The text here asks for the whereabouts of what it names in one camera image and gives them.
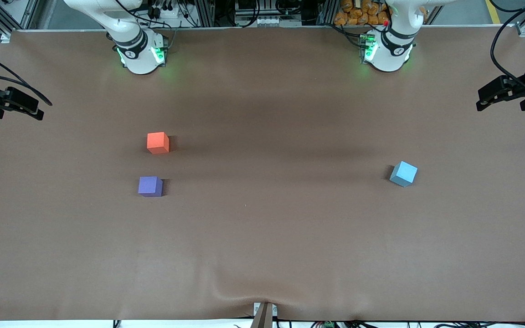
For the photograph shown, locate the light blue block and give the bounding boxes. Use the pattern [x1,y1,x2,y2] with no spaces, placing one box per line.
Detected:
[389,161,418,188]

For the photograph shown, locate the orange block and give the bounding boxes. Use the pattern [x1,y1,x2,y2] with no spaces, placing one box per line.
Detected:
[147,132,170,155]

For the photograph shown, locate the purple block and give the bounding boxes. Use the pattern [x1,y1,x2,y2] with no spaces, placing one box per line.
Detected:
[138,176,164,198]

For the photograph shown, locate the pile of orange objects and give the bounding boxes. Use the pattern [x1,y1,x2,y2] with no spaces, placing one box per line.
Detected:
[334,0,391,26]

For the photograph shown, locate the brown table mat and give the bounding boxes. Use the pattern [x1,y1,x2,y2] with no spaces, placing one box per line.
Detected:
[0,25,525,322]

